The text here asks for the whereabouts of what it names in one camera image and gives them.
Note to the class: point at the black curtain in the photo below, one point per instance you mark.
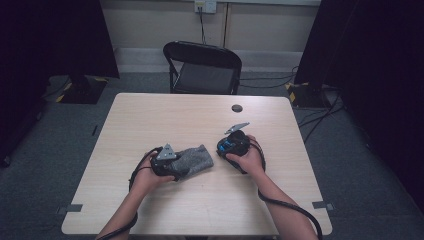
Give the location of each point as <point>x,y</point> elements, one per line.
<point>373,66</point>
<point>50,40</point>

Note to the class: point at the blue toy car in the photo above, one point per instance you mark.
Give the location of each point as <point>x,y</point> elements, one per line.
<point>224,146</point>

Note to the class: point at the person's left hand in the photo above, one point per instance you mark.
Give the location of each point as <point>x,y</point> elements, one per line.
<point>145,180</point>

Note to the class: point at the black stand base yellow tape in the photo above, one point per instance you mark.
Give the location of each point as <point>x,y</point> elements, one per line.
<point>83,91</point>
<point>306,96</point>

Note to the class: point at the grey tape strip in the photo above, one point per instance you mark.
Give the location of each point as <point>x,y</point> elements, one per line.
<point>321,205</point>
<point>71,208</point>

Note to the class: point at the black folding chair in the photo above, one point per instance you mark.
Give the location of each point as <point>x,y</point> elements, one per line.
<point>203,78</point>

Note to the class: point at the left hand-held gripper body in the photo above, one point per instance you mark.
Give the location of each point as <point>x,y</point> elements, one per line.
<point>166,154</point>

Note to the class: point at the person's right hand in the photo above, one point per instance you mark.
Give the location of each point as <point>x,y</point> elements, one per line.
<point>253,161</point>

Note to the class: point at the white wall socket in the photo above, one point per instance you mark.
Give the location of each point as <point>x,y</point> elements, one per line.
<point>206,6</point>

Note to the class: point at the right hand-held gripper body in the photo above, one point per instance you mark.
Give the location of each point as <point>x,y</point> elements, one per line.
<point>240,143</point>

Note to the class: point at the grey terry towel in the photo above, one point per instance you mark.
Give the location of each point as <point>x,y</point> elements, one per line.
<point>196,160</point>

